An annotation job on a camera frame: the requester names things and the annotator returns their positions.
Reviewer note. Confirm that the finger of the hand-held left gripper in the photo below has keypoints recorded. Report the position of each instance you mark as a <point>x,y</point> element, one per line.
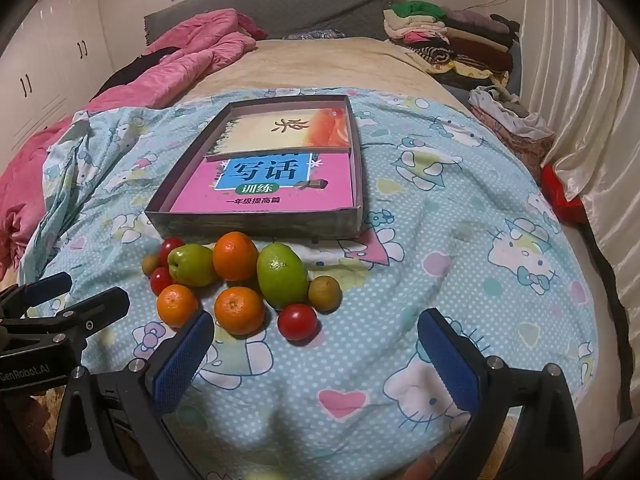
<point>50,284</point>
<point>100,307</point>

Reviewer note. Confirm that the white crumpled cloth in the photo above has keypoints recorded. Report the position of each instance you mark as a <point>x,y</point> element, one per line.
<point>505,110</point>

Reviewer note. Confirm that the pink quilt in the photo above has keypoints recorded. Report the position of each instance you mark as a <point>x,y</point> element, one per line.
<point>190,55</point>

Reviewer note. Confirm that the orange tangerine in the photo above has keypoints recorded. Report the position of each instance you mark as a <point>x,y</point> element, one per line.
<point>177,306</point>
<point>239,310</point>
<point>235,256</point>

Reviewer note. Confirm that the black garment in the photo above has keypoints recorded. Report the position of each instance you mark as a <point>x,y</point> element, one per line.
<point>130,72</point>

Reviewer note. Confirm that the grey headboard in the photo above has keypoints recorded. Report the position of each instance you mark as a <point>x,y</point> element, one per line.
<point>300,5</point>

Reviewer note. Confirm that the red object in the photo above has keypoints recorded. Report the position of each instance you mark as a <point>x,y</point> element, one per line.
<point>560,195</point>

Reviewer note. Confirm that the white curtain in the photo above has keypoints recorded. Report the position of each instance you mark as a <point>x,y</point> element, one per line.
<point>575,85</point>

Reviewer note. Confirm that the dark patterned pillow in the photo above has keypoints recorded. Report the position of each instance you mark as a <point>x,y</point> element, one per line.
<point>312,35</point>

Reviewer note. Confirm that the small tan longan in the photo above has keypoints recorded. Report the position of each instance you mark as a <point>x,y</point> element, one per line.
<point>150,264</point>

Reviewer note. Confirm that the large brown longan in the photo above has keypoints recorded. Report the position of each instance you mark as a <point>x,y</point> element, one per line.
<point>324,293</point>

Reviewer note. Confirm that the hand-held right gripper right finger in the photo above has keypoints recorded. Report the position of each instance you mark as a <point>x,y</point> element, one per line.
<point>450,355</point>

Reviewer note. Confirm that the shallow cardboard box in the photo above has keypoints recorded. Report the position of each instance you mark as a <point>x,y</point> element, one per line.
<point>260,224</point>

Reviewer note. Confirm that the pink floral bag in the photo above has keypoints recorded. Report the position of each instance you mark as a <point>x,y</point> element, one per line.
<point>525,147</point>

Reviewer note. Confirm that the white wardrobe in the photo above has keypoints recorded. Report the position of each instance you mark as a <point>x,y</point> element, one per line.
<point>60,50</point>

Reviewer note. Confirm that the cream and orange book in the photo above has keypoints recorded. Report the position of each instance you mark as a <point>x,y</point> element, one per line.
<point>280,132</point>

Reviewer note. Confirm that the stack of folded clothes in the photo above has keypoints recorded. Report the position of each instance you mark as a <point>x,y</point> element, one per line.
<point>460,45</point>

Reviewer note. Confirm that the large green fruit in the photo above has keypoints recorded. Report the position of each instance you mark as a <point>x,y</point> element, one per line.
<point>282,275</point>

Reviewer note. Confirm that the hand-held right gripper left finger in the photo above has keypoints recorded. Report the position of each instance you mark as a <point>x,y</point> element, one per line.
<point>182,360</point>

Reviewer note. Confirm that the small green fruit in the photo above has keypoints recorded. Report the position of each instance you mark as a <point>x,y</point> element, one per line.
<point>192,265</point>

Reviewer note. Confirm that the beige blanket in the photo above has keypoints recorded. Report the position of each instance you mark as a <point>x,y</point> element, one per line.
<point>340,65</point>

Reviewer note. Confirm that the light blue cat-print blanket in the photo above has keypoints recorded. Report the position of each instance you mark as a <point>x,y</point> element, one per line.
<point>450,270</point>

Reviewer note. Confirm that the pink book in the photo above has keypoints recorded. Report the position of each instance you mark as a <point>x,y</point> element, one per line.
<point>300,187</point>

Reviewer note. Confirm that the red cherry tomato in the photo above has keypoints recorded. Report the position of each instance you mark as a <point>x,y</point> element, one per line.
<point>160,281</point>
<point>171,247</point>
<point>298,322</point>

